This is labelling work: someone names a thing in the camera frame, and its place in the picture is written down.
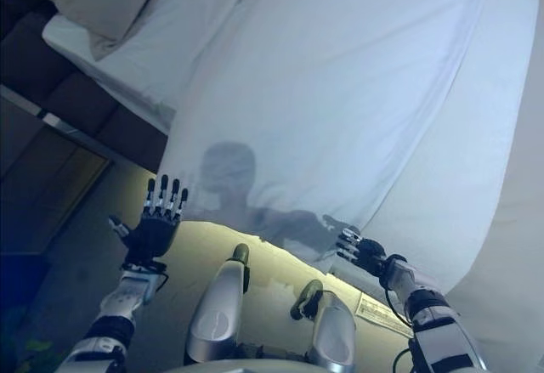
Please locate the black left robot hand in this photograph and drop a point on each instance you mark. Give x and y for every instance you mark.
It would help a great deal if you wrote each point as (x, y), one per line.
(151, 237)

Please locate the silver right robot leg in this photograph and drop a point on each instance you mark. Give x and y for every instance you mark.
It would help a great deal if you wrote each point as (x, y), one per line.
(333, 326)

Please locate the silver robot leg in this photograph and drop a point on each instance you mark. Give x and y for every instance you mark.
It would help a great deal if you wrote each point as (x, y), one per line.
(333, 326)
(219, 305)

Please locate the white duvet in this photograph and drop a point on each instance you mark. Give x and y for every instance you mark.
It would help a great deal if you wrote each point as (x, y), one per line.
(340, 92)

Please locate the white bed sheet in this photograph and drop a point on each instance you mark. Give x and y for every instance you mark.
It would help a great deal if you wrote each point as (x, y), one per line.
(170, 41)

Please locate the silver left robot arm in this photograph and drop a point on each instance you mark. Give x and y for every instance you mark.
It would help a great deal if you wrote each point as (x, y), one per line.
(123, 296)

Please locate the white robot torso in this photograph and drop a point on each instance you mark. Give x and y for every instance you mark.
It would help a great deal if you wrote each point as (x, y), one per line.
(276, 369)

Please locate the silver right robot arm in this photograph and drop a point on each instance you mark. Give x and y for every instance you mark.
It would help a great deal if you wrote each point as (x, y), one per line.
(429, 313)

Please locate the beige bedspread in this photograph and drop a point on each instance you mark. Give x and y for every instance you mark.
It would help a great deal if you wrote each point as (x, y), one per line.
(518, 177)

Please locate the brown bed base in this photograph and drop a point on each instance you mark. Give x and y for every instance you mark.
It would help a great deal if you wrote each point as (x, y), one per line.
(85, 101)

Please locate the beige pillow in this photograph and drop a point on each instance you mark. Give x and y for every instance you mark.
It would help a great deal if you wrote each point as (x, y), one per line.
(106, 3)

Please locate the brown wooden cabinet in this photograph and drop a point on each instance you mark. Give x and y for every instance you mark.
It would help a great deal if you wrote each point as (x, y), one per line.
(38, 169)

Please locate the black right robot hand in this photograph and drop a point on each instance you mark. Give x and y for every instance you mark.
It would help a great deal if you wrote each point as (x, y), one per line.
(365, 250)

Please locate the silver left robot leg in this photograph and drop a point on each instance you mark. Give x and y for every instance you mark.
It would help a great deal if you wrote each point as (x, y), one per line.
(219, 305)

